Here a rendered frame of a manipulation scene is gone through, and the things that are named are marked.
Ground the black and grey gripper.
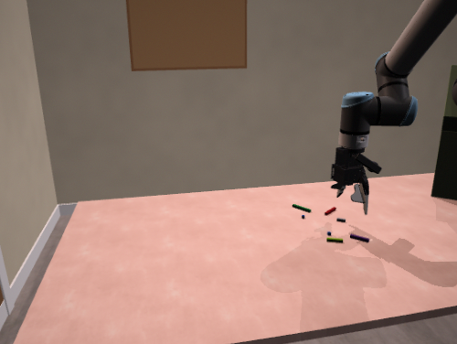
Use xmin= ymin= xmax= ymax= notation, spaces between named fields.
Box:
xmin=331 ymin=147 xmax=369 ymax=215

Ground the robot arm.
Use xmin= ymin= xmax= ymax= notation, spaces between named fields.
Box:
xmin=339 ymin=0 xmax=457 ymax=149

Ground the purple rod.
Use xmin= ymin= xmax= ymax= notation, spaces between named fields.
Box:
xmin=350 ymin=234 xmax=369 ymax=242

